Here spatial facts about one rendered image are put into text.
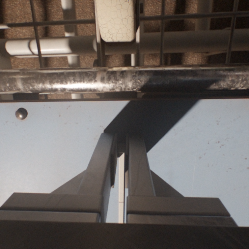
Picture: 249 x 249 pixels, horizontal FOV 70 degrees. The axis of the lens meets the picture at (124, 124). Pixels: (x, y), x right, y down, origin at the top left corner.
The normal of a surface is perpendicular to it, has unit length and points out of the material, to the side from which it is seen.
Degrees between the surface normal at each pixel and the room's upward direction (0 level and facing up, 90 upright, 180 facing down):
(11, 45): 11
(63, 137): 5
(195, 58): 0
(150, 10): 0
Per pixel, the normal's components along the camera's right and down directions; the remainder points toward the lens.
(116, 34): -0.02, 0.93
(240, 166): -0.02, 0.30
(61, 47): -0.10, 0.48
